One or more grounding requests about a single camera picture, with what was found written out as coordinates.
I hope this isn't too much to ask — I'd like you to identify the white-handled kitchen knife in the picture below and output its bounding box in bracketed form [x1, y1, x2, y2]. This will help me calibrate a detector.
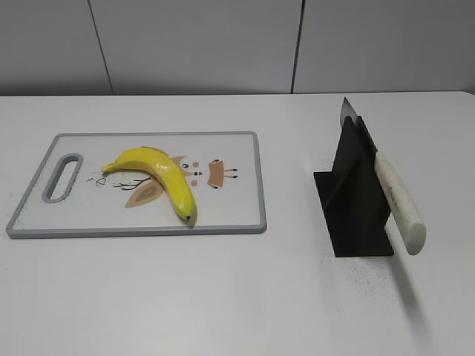
[339, 98, 427, 256]

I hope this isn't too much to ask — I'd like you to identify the yellow plastic banana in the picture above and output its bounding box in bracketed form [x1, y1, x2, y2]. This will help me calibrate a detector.
[101, 146, 197, 223]

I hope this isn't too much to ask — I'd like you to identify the black knife stand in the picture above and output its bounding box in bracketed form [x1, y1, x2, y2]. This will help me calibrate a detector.
[313, 116, 394, 257]

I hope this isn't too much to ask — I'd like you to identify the grey-rimmed white cutting board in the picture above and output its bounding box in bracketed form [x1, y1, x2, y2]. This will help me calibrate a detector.
[6, 131, 266, 239]

